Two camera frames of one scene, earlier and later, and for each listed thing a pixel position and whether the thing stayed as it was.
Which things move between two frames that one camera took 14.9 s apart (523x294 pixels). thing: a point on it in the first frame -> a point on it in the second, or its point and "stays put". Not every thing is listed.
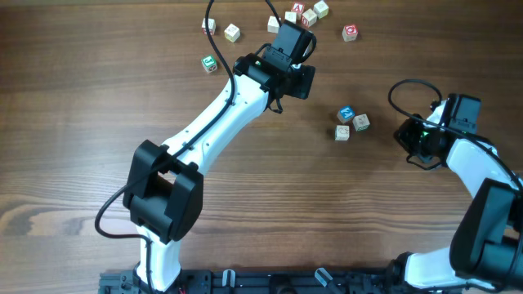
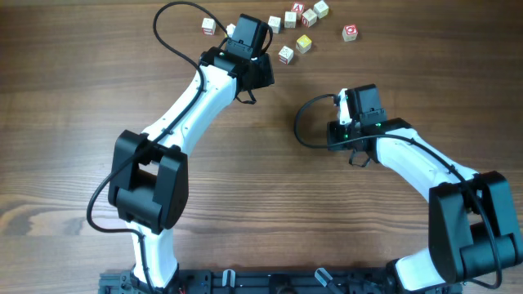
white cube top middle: [291, 16] stays put
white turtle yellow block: [232, 33] stays put
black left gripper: [302, 82] -> [261, 75]
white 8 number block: [273, 25] stays put
